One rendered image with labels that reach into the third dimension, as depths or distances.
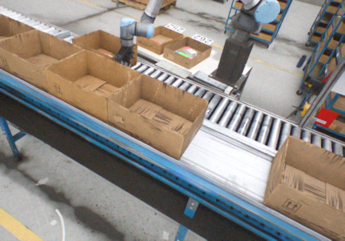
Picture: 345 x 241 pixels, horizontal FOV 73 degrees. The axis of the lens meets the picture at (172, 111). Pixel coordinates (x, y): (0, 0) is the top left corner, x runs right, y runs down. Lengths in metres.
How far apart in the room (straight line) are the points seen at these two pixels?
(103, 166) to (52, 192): 0.78
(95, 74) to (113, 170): 0.59
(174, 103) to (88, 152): 0.57
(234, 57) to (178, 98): 0.77
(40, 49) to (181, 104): 1.04
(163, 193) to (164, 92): 0.53
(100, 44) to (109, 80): 0.75
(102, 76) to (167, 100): 0.45
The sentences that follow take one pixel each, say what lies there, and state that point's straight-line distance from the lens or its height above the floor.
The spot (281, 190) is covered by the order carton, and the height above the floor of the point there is 1.01.
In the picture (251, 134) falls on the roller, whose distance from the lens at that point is 1.55.
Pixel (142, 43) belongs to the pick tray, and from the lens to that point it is 2.24.
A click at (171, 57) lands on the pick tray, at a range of 2.07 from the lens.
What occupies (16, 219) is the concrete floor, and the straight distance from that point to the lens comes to 2.04.
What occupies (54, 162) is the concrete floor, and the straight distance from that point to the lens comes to 2.25.
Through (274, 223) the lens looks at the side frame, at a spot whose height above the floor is 0.91.
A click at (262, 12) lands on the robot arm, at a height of 1.36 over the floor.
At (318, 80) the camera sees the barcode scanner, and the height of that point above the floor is 1.08.
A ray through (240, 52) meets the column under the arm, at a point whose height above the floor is 1.02.
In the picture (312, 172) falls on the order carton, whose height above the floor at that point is 0.91.
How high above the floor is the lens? 1.71
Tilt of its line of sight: 39 degrees down
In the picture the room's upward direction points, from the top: 11 degrees clockwise
